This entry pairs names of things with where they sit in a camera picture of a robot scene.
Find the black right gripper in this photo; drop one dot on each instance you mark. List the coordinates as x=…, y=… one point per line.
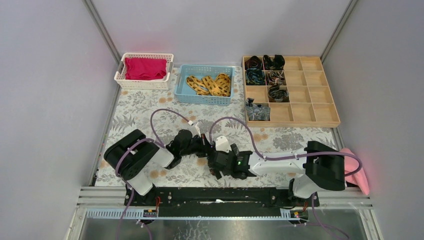
x=234, y=150

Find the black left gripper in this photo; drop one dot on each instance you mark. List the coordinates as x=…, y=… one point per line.
x=197, y=147

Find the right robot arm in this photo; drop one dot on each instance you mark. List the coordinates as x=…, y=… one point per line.
x=318, y=167

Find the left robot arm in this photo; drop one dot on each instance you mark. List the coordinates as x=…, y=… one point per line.
x=132, y=153

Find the floral patterned table mat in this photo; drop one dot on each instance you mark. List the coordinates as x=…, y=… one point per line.
x=158, y=114

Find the light blue plastic basket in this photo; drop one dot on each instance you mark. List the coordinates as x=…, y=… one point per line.
x=185, y=94

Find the grey leaf pattern tie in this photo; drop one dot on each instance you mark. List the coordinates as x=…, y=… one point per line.
x=257, y=112

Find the yellow insect pattern tie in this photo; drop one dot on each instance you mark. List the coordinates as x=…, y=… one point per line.
x=207, y=86

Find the dark grey rolled tie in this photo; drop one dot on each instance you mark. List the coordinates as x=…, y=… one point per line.
x=276, y=94

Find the white plastic basket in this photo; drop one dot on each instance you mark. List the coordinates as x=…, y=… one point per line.
x=142, y=84

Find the magenta cloth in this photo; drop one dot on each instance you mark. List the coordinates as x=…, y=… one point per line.
x=145, y=69

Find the blue floral rolled tie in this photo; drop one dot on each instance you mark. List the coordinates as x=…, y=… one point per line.
x=254, y=77

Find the brown paisley rolled tie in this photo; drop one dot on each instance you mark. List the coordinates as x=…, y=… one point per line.
x=274, y=77

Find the wooden compartment organizer tray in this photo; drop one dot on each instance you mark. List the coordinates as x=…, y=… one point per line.
x=311, y=103

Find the dark red rolled tie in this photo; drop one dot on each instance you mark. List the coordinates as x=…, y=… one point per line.
x=253, y=62

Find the black floral rolled tie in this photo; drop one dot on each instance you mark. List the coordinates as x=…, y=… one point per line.
x=276, y=63

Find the pink cloth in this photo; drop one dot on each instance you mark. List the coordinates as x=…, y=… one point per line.
x=359, y=178

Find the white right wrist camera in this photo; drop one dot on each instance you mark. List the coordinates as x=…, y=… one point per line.
x=222, y=144

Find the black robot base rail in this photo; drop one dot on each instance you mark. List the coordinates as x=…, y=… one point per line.
x=248, y=202

